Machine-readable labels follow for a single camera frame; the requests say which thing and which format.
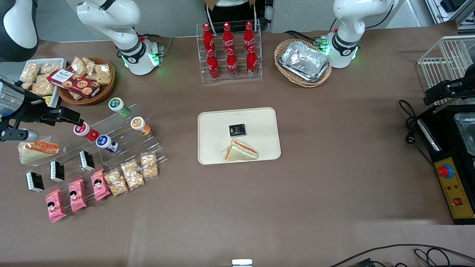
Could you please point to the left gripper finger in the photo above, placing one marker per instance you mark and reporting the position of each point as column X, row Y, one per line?
column 436, row 98
column 441, row 88

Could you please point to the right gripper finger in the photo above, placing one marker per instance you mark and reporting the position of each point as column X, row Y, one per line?
column 68, row 115
column 49, row 120

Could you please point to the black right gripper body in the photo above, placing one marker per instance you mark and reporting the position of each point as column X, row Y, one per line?
column 32, row 108

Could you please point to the green gum bottle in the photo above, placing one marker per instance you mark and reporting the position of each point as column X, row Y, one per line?
column 118, row 106

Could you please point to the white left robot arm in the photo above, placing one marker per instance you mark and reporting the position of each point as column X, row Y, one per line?
column 345, row 46

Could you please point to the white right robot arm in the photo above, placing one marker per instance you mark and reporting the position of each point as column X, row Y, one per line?
column 137, row 59

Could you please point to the red gum bottle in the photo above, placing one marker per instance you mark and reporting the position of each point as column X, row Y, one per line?
column 84, row 130

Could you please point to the blue gum bottle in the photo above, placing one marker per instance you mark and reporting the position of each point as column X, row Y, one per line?
column 105, row 142

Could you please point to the clear acrylic gum stand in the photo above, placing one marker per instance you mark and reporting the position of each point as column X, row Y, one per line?
column 122, row 129

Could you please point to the orange gum bottle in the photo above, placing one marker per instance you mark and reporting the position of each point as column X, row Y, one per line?
column 139, row 125

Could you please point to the beige plastic tray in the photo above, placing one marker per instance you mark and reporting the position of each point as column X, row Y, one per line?
column 259, row 126

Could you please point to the clear bag of puffed snacks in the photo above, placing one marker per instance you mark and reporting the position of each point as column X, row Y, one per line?
column 149, row 165
column 89, row 65
column 133, row 175
column 116, row 182
column 75, row 95
column 26, row 85
column 102, row 74
column 42, row 88
column 29, row 72
column 78, row 66
column 50, row 68

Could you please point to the black sealing machine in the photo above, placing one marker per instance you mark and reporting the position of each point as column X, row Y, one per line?
column 445, row 129

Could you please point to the red cookie box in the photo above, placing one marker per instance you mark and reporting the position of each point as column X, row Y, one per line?
column 74, row 83

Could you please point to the wrapped triangle sandwich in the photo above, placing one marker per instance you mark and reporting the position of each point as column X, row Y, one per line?
column 35, row 151
column 241, row 152

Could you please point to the steel machine pan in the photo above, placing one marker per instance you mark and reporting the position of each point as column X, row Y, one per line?
column 468, row 129

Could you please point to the dark brown wicker basket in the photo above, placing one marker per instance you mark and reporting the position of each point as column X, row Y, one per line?
column 105, row 91

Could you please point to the small black snack box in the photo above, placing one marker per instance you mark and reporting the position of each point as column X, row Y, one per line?
column 35, row 181
column 57, row 171
column 87, row 160
column 237, row 130

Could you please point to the clear acrylic snack stand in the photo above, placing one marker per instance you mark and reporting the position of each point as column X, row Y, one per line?
column 70, row 165

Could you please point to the white rectangular bin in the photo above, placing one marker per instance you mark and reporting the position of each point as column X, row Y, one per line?
column 59, row 63

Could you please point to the red emergency stop button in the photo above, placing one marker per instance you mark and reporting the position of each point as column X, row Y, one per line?
column 444, row 171

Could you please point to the pink snack packet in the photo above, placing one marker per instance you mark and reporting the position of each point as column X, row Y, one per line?
column 77, row 195
column 55, row 205
column 100, row 184

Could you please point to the yellow control panel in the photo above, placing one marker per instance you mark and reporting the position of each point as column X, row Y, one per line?
column 458, row 189

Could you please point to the stacked aluminium foil containers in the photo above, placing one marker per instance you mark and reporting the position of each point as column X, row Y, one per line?
column 304, row 61

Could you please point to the light wicker basket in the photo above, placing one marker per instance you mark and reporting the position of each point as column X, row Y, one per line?
column 297, row 82

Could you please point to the red cola bottle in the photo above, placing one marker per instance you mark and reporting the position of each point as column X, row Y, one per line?
column 228, row 36
column 208, row 37
column 249, row 35
column 213, row 66
column 232, row 65
column 252, row 63

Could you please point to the clear acrylic bottle rack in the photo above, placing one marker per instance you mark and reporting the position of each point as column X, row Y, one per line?
column 241, row 78

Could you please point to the small white block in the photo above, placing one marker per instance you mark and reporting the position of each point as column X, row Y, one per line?
column 242, row 263

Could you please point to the aluminium frame shelf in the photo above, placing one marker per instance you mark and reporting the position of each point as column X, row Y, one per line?
column 464, row 16

